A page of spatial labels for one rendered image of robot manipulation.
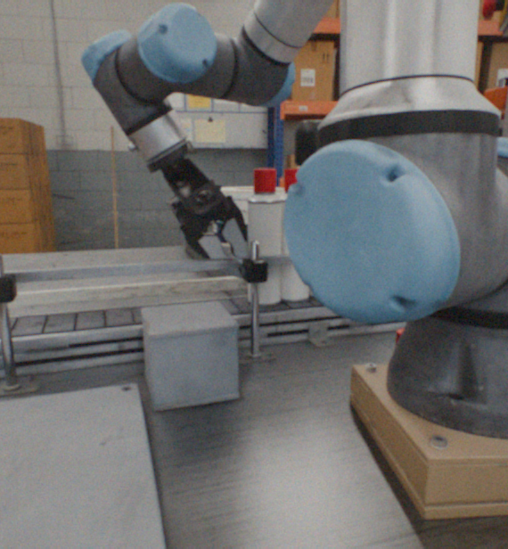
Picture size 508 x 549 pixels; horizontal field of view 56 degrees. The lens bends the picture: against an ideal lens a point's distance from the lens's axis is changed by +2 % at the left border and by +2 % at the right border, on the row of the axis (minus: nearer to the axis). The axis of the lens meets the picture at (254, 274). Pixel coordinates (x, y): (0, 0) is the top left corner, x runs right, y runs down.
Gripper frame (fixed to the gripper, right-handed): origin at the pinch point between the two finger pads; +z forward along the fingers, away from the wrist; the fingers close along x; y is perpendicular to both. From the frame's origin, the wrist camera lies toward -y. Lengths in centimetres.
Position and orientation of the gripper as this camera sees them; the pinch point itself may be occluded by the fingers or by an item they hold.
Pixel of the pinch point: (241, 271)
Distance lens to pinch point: 71.8
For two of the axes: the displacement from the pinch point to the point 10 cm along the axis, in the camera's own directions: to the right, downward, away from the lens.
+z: 4.7, 8.1, 3.5
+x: -8.3, 5.4, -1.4
